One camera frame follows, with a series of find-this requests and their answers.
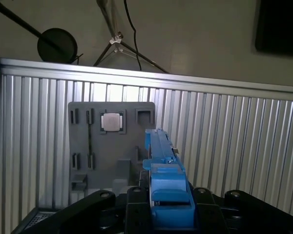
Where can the silver CPU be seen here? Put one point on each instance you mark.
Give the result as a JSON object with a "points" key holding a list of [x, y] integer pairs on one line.
{"points": [[112, 122]]}

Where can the grey tripod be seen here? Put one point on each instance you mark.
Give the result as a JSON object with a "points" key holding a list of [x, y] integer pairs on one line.
{"points": [[116, 40]]}

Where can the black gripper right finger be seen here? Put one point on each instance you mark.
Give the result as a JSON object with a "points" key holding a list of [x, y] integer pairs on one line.
{"points": [[210, 214]]}

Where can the grey parts rack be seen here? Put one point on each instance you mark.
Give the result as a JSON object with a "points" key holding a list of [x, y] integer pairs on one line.
{"points": [[107, 151]]}

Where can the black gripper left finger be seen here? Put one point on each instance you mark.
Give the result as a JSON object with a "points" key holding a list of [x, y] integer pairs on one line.
{"points": [[136, 214]]}

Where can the hard disk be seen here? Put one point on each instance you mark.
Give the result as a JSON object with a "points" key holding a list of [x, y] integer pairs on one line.
{"points": [[168, 180]]}

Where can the black stand with round base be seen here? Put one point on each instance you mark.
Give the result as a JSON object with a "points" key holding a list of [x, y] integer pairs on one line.
{"points": [[56, 46]]}

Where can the black flat rounded panel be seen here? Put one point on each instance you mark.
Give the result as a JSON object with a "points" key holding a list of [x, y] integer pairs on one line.
{"points": [[280, 24]]}

